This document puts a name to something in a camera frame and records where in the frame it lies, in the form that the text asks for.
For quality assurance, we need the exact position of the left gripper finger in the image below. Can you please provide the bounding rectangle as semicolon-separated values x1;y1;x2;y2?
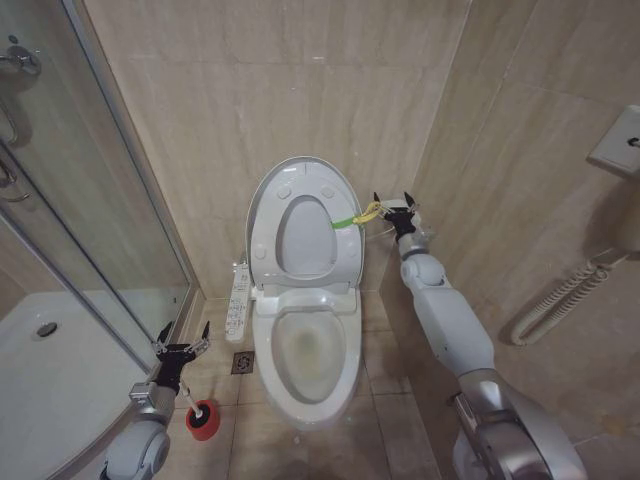
188;320;211;358
152;321;174;356

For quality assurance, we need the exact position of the yellow pull loop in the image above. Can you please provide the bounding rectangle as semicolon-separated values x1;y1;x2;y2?
351;201;385;227

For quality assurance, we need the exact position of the white toilet brush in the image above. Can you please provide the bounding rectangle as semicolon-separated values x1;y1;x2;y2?
176;378;211;420

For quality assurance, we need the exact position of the red toilet brush holder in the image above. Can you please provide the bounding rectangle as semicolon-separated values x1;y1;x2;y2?
185;399;222;443

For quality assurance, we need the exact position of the white toilet bowl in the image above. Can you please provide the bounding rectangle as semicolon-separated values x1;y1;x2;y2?
251;288;362;434

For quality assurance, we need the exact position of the metal floor drain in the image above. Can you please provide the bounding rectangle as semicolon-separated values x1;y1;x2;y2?
231;350;257;377

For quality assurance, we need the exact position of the white bidet control panel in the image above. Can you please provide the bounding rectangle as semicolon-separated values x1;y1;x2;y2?
224;255;254;344

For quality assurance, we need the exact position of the white shower tray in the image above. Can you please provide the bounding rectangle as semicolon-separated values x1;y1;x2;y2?
0;286;195;480

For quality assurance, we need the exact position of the chrome shower valve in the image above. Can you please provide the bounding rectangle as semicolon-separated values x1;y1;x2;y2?
0;33;43;80

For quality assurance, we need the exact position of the white toilet seat ring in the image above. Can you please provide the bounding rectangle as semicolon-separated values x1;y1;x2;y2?
248;162;365;292

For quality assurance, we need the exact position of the beige coiled phone cord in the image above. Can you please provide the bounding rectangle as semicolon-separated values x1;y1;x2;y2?
509;248;613;347

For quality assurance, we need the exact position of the glass shower enclosure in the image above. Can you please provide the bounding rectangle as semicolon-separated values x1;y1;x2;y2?
0;0;207;382

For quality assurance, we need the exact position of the beige wall phone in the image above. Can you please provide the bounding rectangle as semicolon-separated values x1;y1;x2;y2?
585;103;640;264

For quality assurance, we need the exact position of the chrome shower door handle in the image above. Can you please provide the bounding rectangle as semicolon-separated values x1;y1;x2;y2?
0;97;34;204

